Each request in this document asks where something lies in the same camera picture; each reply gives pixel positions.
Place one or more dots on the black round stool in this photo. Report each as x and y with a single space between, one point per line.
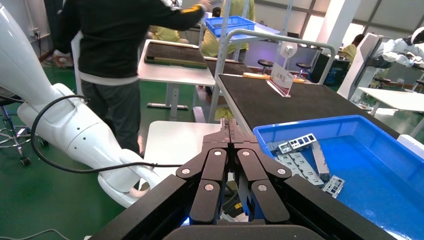
265 62
303 65

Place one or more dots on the yellow cloth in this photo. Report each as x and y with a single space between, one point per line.
225 114

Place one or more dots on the metal bracket with square holes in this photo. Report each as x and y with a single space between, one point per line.
333 186
298 143

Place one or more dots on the acrylic sign with red print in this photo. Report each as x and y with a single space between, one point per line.
281 78

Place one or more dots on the black tray with olive rim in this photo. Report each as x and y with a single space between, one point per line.
175 53

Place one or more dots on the person in black jacket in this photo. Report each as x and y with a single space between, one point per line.
112 39

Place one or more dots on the white robot with black joints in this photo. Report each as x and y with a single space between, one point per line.
364 66

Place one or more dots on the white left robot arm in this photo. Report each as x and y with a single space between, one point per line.
76 132

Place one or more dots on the white foam block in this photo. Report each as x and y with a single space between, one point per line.
412 142

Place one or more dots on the perforated flat metal plate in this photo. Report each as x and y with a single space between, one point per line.
298 169

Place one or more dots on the person in yellow suit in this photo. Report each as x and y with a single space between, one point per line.
165 34
351 51
238 8

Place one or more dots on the white desk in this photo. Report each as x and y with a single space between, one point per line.
397 99
172 76

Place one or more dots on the wooden edge strip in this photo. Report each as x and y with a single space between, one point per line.
258 76

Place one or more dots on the black equipment cabinet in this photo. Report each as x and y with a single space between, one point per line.
319 68

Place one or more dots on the chrome wheeled stool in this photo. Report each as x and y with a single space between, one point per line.
25 161

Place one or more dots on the black rubber cart mat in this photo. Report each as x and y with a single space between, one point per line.
298 109

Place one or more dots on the large blue plastic bin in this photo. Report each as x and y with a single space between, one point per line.
381 172

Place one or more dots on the small blue plastic bin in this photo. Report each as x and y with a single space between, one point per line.
243 24

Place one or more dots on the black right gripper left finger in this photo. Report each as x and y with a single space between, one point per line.
215 165

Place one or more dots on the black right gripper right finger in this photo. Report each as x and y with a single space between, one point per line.
246 165

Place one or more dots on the flat grey metal bar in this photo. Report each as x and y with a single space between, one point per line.
321 162

